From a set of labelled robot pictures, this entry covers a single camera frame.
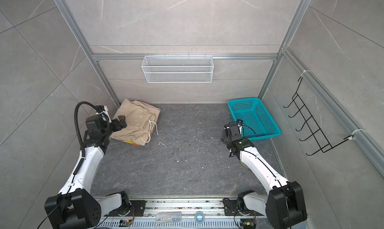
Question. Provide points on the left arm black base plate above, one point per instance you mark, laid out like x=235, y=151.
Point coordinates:
x=139, y=207

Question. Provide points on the white wire mesh wall basket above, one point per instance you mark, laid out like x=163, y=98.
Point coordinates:
x=178, y=69

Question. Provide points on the black wire hook rack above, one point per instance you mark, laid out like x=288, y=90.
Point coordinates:
x=310, y=125

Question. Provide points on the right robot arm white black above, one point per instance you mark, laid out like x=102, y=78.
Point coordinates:
x=284, y=205

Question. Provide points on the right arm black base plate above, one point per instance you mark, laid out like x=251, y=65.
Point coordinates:
x=231, y=207

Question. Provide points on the rainbow striped shorts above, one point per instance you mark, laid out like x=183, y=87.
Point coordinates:
x=130, y=142

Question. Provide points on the clear plastic bottle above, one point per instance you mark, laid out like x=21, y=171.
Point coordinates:
x=168, y=217

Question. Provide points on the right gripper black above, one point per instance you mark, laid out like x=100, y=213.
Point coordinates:
x=224, y=137

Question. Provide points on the small circuit board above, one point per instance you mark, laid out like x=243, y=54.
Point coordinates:
x=126, y=223
x=247, y=224

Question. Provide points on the small circuit board right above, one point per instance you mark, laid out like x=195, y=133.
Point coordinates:
x=247, y=224

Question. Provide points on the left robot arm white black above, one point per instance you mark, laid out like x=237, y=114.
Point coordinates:
x=74, y=207

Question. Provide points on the clear tape roll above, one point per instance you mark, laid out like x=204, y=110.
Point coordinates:
x=199, y=217

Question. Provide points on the teal plastic laundry basket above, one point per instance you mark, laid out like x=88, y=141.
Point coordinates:
x=257, y=121

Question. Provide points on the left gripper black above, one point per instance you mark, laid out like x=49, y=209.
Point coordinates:
x=116, y=127

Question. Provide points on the small circuit board left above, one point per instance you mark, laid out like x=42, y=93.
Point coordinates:
x=126, y=223

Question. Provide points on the beige shorts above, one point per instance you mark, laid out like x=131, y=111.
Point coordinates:
x=141, y=119

